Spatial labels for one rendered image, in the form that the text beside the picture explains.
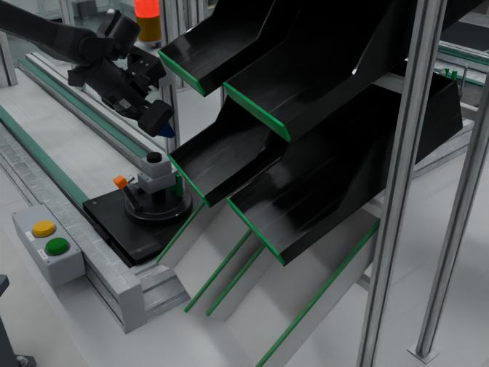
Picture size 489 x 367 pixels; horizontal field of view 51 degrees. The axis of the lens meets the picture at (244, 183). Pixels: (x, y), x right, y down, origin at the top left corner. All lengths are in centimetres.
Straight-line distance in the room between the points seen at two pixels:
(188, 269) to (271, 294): 17
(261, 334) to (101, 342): 34
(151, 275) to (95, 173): 48
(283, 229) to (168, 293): 41
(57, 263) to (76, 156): 49
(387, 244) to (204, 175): 27
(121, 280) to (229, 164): 33
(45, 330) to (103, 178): 44
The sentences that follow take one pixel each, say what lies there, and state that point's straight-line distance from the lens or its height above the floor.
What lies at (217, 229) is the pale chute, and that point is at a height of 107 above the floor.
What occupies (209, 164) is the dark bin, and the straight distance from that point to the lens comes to 75.
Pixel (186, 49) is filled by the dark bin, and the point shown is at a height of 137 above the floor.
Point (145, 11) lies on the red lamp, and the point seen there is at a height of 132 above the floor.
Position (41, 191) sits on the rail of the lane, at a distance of 123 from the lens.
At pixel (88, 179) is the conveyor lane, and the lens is 133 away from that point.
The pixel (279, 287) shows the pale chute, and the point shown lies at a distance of 76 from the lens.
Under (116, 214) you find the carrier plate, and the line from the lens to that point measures 109.
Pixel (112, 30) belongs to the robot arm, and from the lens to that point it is 91.
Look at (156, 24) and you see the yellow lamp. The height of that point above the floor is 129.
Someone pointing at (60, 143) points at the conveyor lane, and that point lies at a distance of 153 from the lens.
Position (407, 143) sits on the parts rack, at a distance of 57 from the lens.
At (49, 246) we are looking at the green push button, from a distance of 104.
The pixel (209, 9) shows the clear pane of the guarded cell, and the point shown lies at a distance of 260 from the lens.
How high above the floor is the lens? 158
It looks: 32 degrees down
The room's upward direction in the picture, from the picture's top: straight up
